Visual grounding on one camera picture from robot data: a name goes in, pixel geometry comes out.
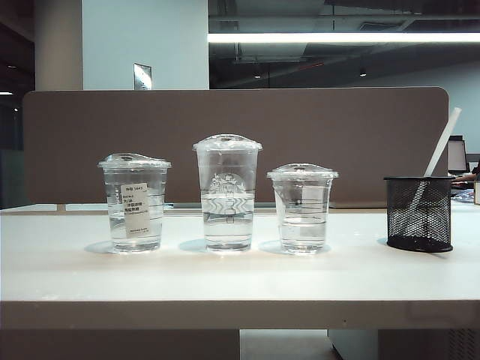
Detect white paper straw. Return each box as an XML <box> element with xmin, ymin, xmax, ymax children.
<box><xmin>407</xmin><ymin>107</ymin><xmax>463</xmax><ymax>213</ymax></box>

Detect tall clear cup, printed logo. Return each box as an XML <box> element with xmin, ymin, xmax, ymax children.
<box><xmin>192</xmin><ymin>133</ymin><xmax>263</xmax><ymax>254</ymax></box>

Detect small clear lidded cup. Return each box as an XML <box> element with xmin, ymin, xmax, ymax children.
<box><xmin>265</xmin><ymin>163</ymin><xmax>340</xmax><ymax>256</ymax></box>

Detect clear lidded cup, paper label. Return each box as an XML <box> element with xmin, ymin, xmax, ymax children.
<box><xmin>97</xmin><ymin>152</ymin><xmax>173</xmax><ymax>254</ymax></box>

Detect brown desk partition panel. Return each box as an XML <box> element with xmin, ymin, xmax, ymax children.
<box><xmin>22</xmin><ymin>86</ymin><xmax>450</xmax><ymax>206</ymax></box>

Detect long ceiling light strip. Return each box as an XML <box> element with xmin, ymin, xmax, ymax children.
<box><xmin>207</xmin><ymin>31</ymin><xmax>480</xmax><ymax>44</ymax></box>

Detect black mesh pen holder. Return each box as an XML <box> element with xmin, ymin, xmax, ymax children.
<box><xmin>383</xmin><ymin>175</ymin><xmax>455</xmax><ymax>254</ymax></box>

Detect background computer monitor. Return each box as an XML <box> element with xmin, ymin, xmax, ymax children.
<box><xmin>448</xmin><ymin>135</ymin><xmax>468</xmax><ymax>175</ymax></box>

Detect grey under-desk cabinet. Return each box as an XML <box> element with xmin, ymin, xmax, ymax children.
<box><xmin>327</xmin><ymin>328</ymin><xmax>480</xmax><ymax>360</ymax></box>

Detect silver wall sign plaque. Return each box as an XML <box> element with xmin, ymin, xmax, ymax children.
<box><xmin>133</xmin><ymin>62</ymin><xmax>153</xmax><ymax>92</ymax></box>

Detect desk cable slot cover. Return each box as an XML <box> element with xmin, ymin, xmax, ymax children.
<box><xmin>65</xmin><ymin>202</ymin><xmax>202</xmax><ymax>211</ymax></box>

